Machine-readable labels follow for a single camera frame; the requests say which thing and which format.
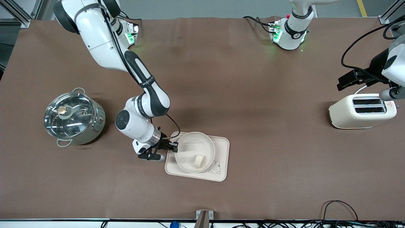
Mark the blue round cap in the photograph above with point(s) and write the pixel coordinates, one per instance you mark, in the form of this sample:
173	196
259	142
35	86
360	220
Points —
174	225

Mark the pale steamed bun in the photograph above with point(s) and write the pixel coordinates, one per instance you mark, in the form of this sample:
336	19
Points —
199	160

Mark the grey metal bracket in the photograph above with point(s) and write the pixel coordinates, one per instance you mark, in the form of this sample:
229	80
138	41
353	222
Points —
204	218

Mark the aluminium frame strut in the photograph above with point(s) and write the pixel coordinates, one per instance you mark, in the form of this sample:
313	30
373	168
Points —
36	9

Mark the cream two-slot toaster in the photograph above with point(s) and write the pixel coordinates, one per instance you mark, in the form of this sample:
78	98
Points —
348	117

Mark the aluminium frame post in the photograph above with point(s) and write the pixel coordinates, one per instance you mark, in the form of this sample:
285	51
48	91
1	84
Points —
384	19
22	22

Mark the steel cooking pot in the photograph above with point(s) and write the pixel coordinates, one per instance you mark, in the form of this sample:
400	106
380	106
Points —
93	126

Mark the brown table cover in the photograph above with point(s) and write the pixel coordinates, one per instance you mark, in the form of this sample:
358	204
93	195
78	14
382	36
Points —
284	177

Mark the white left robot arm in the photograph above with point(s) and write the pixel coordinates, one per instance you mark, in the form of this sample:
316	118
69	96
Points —
292	31

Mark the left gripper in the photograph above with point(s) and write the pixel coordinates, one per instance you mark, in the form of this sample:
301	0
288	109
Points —
375	67

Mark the cream tray with rabbit print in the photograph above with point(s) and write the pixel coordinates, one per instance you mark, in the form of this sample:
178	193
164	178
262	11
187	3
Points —
221	148

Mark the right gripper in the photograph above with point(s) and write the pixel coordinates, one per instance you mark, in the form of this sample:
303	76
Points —
164	142

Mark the glass lid with brass knob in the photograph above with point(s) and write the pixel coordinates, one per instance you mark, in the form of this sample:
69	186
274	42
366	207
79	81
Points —
69	115

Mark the cream round plate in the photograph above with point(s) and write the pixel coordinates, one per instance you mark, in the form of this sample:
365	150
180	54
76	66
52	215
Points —
190	148

